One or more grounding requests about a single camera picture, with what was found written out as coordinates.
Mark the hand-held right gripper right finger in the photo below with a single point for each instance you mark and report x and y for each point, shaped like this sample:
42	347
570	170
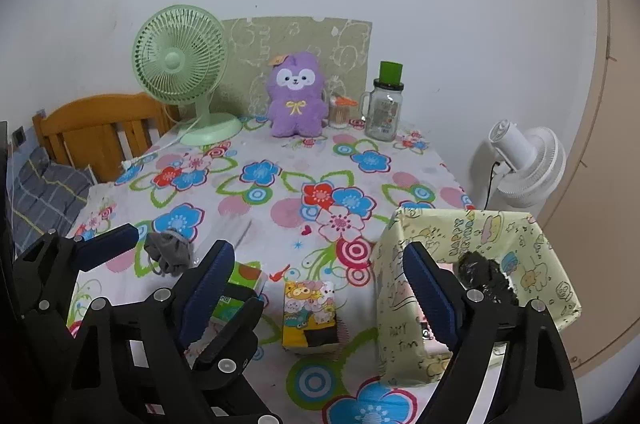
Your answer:
430	299

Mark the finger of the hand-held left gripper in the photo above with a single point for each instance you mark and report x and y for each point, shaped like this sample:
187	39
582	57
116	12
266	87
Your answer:
107	246
235	339

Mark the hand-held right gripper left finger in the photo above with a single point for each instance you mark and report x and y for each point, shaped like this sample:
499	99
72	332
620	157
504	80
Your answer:
205	289

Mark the green tissue packet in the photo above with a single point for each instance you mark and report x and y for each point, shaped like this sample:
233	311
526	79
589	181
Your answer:
245	276

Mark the grey sock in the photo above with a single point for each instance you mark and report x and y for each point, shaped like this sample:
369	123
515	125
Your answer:
170	251

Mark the yellow cartoon print box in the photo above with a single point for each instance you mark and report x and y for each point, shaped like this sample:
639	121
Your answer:
395	344

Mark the black cloth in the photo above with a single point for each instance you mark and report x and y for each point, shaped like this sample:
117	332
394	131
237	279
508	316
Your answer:
485	276

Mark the yellow cartoon tissue packet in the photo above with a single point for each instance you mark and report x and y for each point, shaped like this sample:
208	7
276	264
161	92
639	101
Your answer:
307	309

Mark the grey plaid blanket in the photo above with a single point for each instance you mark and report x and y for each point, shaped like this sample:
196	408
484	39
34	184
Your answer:
45	194

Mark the white standing fan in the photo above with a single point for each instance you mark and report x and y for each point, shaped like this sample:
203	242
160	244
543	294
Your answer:
540	174

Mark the glass jar green lid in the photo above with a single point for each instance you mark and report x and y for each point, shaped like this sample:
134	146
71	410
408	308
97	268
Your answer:
384	114

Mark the purple plush toy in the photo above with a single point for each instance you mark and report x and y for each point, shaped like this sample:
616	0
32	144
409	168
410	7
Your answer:
295	114

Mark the green desk fan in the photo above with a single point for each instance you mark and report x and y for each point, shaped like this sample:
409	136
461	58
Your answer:
172	59

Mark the small jar orange lid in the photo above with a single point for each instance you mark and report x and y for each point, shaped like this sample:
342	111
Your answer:
341	117

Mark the beige door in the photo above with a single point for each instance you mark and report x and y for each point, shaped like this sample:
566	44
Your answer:
610	154

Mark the green patterned board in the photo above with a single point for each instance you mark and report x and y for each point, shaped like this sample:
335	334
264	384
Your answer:
345	49

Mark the wall socket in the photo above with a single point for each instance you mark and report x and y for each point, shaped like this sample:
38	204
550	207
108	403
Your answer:
19	137

